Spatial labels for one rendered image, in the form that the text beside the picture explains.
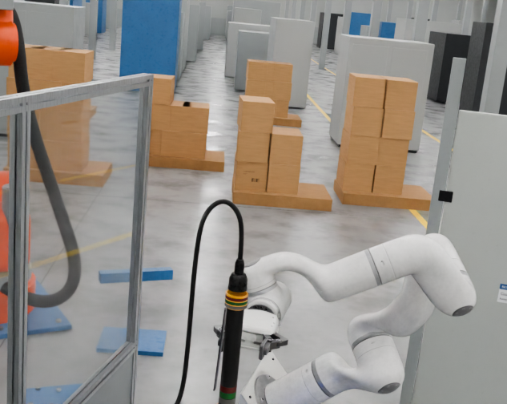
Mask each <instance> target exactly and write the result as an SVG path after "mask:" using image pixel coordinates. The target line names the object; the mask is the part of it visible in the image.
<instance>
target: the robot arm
mask: <svg viewBox="0 0 507 404"><path fill-rule="evenodd" d="M282 271H292V272H295V273H298V274H300V275H302V276H303V277H305V278H306V279H307V280H308V281H309V282H310V283H311V284H312V286H313V287H314V289H315V290H316V291H317V292H318V294H319V295H320V296H321V298H322V299H323V300H325V301H326V302H334V301H338V300H341V299H344V298H346V297H350V296H352V295H355V294H358V293H361V292H363V291H366V290H369V289H373V288H375V287H377V286H380V285H383V284H386V283H389V282H390V281H394V280H397V279H399V278H402V277H404V284H403V287H402V290H401V291H400V293H399V294H398V295H397V297H396V298H395V299H394V300H393V301H392V303H391V304H390V305H389V306H387V307H386V308H384V309H382V310H381V311H378V312H373V313H363V314H360V315H358V316H356V317H354V318H353V319H352V320H351V321H350V323H349V325H348V340H349V343H350V346H351V348H352V352H353V354H354V357H355V359H356V363H357V367H356V368H355V369H353V368H352V367H351V366H350V365H349V364H348V363H347V362H346V361H345V360H344V359H343V358H342V357H341V356H340V355H339V354H338V353H334V352H329V353H325V354H323V355H321V356H319V357H317V358H315V359H313V360H312V361H310V362H308V363H306V364H305V365H303V366H301V367H299V368H297V369H295V370H293V371H292V372H290V373H288V374H286V375H284V376H283V377H281V378H278V379H277V380H275V379H274V378H273V377H272V376H270V375H268V374H261V375H260V376H258V377H257V378H256V380H255V385H254V391H255V396H256V401H257V404H321V403H322V402H324V401H326V400H328V399H330V398H332V397H334V396H336V395H338V394H340V393H342V392H344V391H346V390H351V389H358V390H366V391H369V392H373V393H376V394H390V393H392V392H393V391H395V390H397V389H398V388H399V387H400V386H401V384H402V383H403V381H404V367H403V364H402V361H401V359H400V355H399V354H398V351H397V349H396V346H395V343H394V341H393V339H392V335H393V336H396V337H407V336H409V335H412V334H413V333H415V332H416V331H417V330H418V329H419V328H420V327H421V326H422V325H423V324H424V323H425V322H426V321H427V320H428V319H429V318H430V317H431V316H432V314H433V311H434V308H435V307H436V308H437V309H439V310H440V311H441V312H442V313H444V314H446V315H449V316H452V317H459V316H464V315H465V314H467V313H470V312H471V310H472V309H473V308H474V306H475V304H476V301H477V295H476V290H475V288H474V286H473V283H472V281H471V279H470V277H469V275H468V274H467V272H466V270H465V267H464V265H463V263H462V261H461V259H460V257H459V256H458V254H457V251H456V249H455V248H454V246H453V244H452V243H451V241H450V240H449V239H448V238H447V237H446V236H443V235H441V234H437V233H430V234H427V235H420V234H409V235H405V236H401V237H398V238H396V239H393V240H390V241H387V242H385V243H383V244H379V245H377V246H374V247H372V248H369V249H366V250H364V251H361V252H358V253H356V254H353V255H351V256H349V257H345V258H343V259H340V260H338V261H335V262H332V263H330V264H326V265H324V264H321V263H318V262H315V261H313V260H311V259H309V258H307V257H305V256H303V255H300V254H298V253H294V252H277V253H273V254H270V255H267V256H265V257H261V258H259V259H256V260H253V261H251V262H248V263H246V264H245V265H244V271H243V272H244V273H246V275H247V292H248V300H249V304H248V306H247V308H246V309H245V310H244V314H243V330H242V338H241V347H240V348H245V349H252V350H257V351H259V360H263V358H264V355H267V354H268V353H270V352H271V351H272V349H279V348H280V347H281V346H285V345H287V344H288V339H287V338H286V337H284V336H282V335H280V334H278V330H279V326H281V325H282V321H281V320H282V318H283V317H284V314H285V313H286V312H287V310H288V308H289V306H290V304H291V302H292V295H291V292H290V290H289V288H288V287H287V286H286V285H285V284H283V283H282V282H279V281H276V279H275V276H274V274H275V273H278V272H282Z"/></svg>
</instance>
